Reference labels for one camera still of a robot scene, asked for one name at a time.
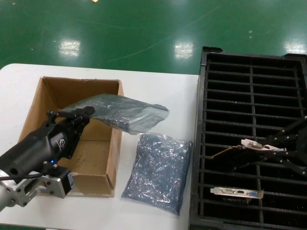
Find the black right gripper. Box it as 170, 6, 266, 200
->
263, 118, 307, 176

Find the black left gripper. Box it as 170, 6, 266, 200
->
0, 106, 95, 179

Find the graphics card with silver bracket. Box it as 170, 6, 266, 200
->
211, 138, 288, 173
210, 187, 264, 204

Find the grey antistatic plastic bag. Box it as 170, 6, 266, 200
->
61, 93, 170, 135
121, 133, 194, 216

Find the black slotted plastic container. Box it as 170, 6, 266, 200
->
189, 46, 307, 230

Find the open brown cardboard box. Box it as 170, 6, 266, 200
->
18, 76, 125, 197

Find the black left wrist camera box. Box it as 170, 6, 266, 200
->
47, 165, 75, 199

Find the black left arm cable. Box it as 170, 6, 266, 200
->
0, 172, 46, 181

